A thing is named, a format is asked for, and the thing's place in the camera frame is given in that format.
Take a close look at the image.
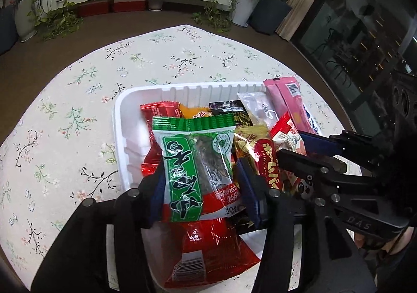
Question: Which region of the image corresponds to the small plant in ribbed pot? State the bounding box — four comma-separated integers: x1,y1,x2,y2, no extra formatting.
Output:
15,0,39,43

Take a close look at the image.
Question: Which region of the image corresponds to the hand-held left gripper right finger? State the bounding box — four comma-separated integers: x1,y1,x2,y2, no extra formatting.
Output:
236,157,375,293

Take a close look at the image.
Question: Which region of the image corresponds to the dark red pie packet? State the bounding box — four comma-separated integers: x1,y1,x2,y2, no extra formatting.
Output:
254,138,294,193

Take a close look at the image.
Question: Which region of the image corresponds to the long shiny red packet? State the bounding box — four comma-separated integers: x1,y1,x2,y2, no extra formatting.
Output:
140,101,182,178

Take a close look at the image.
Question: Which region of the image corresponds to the black snack packet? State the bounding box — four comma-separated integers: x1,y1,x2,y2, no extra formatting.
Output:
208,100,249,124

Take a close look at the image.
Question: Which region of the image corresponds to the pink snack packet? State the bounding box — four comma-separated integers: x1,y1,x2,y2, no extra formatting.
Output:
263,77,319,134

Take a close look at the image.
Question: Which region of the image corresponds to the orange snack packet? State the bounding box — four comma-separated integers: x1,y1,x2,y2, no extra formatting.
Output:
179,104,213,119

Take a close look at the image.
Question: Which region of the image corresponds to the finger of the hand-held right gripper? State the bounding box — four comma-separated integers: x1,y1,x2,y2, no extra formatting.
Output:
297,129,395,169
275,148,379,206

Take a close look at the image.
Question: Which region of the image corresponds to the gold snack packet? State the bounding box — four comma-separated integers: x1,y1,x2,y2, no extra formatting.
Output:
234,123,272,164

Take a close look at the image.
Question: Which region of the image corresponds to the person's right hand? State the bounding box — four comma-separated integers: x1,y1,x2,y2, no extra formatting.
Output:
361,225,417,260

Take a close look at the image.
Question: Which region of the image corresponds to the glass sliding door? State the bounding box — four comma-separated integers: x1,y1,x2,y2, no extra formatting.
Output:
289,0,417,137

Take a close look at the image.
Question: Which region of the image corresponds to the large red snack packet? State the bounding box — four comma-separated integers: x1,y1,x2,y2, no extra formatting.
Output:
164,217,262,290

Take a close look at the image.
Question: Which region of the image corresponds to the tall plant in dark pot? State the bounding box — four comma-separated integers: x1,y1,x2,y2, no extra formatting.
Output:
0,0,19,56

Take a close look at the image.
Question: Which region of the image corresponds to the white snack packet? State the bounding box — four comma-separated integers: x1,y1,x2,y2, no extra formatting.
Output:
237,91,281,128

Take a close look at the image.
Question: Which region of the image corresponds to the green seaweed packet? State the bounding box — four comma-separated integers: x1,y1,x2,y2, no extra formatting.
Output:
151,115,243,224

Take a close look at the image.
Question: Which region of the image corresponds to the white plastic tray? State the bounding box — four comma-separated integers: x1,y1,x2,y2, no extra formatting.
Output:
112,82,326,292

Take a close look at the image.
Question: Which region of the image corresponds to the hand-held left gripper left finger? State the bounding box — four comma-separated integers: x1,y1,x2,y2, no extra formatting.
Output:
31,162,167,293

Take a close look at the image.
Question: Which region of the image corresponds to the red and white cookie packet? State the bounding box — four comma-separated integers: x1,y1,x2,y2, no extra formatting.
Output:
270,112,309,154

